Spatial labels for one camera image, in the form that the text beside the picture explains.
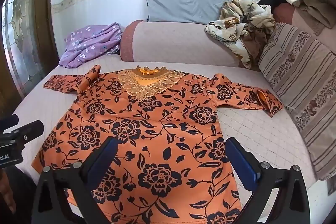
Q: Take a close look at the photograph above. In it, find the cream floral blanket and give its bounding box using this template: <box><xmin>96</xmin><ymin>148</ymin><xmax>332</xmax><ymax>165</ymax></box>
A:
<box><xmin>205</xmin><ymin>0</ymin><xmax>276</xmax><ymax>69</ymax></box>

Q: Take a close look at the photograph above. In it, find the purple floral cloth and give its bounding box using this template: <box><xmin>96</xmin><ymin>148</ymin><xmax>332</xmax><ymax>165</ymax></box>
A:
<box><xmin>58</xmin><ymin>22</ymin><xmax>123</xmax><ymax>69</ymax></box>

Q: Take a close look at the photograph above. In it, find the brown cloth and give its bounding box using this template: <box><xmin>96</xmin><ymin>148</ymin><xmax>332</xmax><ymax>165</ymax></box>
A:
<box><xmin>240</xmin><ymin>28</ymin><xmax>268</xmax><ymax>69</ymax></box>

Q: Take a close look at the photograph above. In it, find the beige garment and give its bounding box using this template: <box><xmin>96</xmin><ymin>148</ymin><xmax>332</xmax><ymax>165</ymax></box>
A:
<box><xmin>299</xmin><ymin>0</ymin><xmax>334</xmax><ymax>36</ymax></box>

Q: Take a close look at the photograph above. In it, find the striped floral pillow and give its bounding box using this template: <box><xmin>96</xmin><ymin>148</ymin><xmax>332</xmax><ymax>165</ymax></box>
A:
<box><xmin>259</xmin><ymin>22</ymin><xmax>336</xmax><ymax>181</ymax></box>

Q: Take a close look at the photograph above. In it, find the orange floral shirt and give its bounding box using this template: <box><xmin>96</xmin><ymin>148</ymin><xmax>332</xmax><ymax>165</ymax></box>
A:
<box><xmin>31</xmin><ymin>64</ymin><xmax>284</xmax><ymax>224</ymax></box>

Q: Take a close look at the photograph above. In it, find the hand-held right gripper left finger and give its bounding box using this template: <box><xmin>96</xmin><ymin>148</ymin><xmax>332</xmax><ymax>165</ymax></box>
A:
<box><xmin>31</xmin><ymin>137</ymin><xmax>118</xmax><ymax>224</ymax></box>

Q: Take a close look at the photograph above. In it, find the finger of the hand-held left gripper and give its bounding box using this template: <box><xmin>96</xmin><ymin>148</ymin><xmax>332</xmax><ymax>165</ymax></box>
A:
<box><xmin>0</xmin><ymin>114</ymin><xmax>19</xmax><ymax>132</ymax></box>
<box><xmin>15</xmin><ymin>120</ymin><xmax>44</xmax><ymax>146</ymax></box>

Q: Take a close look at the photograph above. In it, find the person's left forearm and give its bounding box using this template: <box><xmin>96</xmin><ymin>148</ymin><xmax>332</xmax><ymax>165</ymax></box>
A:
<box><xmin>0</xmin><ymin>170</ymin><xmax>17</xmax><ymax>214</ymax></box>

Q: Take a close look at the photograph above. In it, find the pink bolster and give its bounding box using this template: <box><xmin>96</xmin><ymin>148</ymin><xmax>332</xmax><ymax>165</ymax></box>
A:
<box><xmin>119</xmin><ymin>20</ymin><xmax>263</xmax><ymax>70</ymax></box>
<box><xmin>272</xmin><ymin>2</ymin><xmax>315</xmax><ymax>36</ymax></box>

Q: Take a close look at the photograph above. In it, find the wooden stained glass door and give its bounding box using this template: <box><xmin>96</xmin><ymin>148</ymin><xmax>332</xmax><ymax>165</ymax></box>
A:
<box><xmin>0</xmin><ymin>0</ymin><xmax>58</xmax><ymax>109</ymax></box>

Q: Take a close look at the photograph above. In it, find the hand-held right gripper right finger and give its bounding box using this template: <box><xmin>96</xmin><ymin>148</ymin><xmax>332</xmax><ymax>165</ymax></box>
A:
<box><xmin>224</xmin><ymin>137</ymin><xmax>311</xmax><ymax>224</ymax></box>

